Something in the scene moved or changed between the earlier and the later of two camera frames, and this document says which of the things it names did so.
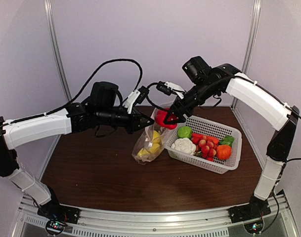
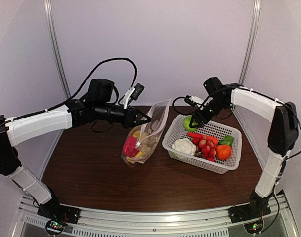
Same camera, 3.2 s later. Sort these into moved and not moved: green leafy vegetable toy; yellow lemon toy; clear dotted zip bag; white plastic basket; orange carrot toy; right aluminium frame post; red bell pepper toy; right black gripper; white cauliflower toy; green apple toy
Moved: clear dotted zip bag; red bell pepper toy; yellow lemon toy; right black gripper; green apple toy
Not moved: orange carrot toy; right aluminium frame post; white cauliflower toy; green leafy vegetable toy; white plastic basket
